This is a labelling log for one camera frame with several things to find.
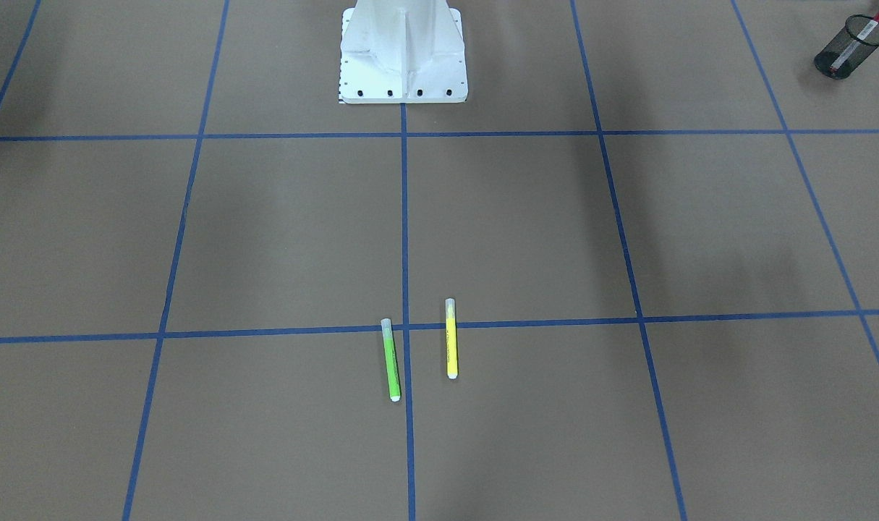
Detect red marker pen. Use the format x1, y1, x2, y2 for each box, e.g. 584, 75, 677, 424
829, 11, 879, 76

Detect green marker pen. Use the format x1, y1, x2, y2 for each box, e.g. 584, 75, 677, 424
380, 318, 402, 402

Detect yellow marker pen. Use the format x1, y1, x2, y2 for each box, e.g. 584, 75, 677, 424
443, 297, 459, 380

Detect black mesh cup near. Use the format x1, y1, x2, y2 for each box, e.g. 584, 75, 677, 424
813, 14, 879, 80

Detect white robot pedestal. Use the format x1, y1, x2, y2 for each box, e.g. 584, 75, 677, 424
338, 1, 469, 105

